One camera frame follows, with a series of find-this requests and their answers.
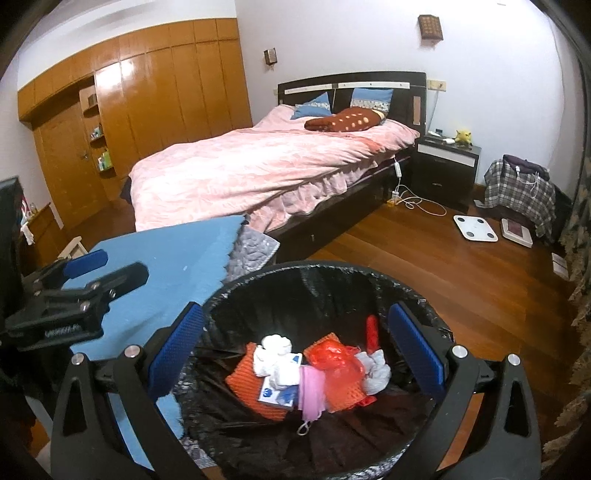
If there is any small framed scale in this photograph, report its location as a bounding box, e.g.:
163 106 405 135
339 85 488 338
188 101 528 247
501 218 533 249

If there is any pink quilt bed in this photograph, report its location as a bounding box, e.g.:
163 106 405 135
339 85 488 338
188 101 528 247
129 105 420 232

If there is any yellow plush toy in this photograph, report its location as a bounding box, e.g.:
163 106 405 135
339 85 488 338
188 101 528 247
454 129 473 148

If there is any right wall lamp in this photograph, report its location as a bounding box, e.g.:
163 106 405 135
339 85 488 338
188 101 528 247
418 14 444 42

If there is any pink face mask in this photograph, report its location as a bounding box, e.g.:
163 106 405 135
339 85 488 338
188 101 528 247
297 365 327 436

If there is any black nightstand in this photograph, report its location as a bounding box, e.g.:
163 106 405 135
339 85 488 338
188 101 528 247
411 137 481 213

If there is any black cloth on bed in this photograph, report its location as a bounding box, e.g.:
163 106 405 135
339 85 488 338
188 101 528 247
119 177 132 204

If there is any wall lamp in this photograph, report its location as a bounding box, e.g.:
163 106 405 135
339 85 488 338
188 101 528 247
263 48 277 67
418 14 444 42

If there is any black bed headboard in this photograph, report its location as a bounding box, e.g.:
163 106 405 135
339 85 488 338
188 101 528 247
277 71 427 133

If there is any wooden side cabinet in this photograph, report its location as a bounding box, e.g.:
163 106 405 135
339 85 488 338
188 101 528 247
19 204 63 275

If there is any white charger cable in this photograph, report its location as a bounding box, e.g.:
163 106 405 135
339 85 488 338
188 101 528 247
386 91 449 218

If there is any left wall lamp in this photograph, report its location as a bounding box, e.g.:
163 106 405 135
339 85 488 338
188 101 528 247
263 48 277 67

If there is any black lined trash bin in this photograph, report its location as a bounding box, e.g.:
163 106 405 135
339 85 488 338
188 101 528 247
175 261 453 479

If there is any left blue pillow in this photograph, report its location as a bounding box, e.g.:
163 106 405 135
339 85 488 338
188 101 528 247
291 92 332 120

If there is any grey sock ball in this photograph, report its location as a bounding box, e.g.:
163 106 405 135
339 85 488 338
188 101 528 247
355 349 392 396

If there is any right blue pillow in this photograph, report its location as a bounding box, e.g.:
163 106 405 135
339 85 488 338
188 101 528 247
349 88 394 115

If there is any wooden wardrobe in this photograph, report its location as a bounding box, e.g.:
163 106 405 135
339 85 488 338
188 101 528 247
17 18 252 228

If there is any red plastic bag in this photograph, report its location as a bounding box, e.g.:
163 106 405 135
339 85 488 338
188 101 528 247
304 338 366 413

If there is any plaid shirt pile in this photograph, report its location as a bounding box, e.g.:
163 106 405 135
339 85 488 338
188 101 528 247
484 155 556 240

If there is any brown dotted pillow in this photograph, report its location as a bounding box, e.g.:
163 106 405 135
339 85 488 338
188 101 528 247
304 107 386 132

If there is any small white wooden stool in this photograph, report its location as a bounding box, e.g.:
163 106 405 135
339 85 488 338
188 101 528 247
57 236 88 260

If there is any white bathroom scale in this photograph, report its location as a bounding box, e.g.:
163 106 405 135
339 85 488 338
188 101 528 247
453 215 498 243

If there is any blue pillow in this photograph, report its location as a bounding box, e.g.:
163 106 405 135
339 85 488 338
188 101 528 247
291 92 332 120
349 88 394 115

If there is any blue white medicine box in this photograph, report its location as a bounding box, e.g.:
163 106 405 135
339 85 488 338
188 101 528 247
254 353 303 408

